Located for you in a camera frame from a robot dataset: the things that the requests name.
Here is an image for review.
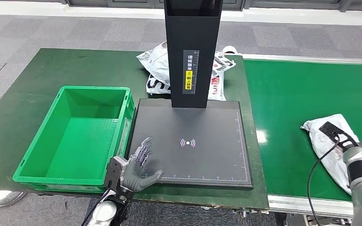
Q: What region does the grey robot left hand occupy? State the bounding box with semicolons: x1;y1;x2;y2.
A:
123;137;165;193

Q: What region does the grey poly mailer parcel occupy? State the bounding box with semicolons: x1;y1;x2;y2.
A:
300;113;361;195

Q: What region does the green conveyor belt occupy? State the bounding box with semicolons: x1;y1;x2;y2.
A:
242;53;362;219

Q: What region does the black inbound scanner machine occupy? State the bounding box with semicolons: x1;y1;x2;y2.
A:
128;0;254;190

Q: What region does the green plastic crate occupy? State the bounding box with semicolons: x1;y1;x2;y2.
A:
13;86;136;194

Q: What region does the white printed plastic bag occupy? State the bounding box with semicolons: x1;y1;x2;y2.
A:
136;42;239;101

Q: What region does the black and yellow label strip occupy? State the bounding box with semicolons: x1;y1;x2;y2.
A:
182;49;200;95

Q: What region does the metal barrier stanchion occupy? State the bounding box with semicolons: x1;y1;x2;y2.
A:
0;188;27;208

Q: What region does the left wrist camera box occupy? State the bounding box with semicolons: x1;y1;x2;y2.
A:
106;156;129;193

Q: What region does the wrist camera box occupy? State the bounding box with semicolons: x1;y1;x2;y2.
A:
106;156;129;193
319;121;360;147

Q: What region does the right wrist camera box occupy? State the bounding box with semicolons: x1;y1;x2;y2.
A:
319;121;360;147

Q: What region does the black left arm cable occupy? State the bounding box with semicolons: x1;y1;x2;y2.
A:
81;188;116;226

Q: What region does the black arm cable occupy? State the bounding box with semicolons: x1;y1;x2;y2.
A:
81;188;116;226
306;137;341;226

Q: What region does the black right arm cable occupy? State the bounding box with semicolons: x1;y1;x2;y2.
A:
306;137;341;226

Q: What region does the dark window frame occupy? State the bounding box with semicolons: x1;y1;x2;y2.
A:
0;0;362;12

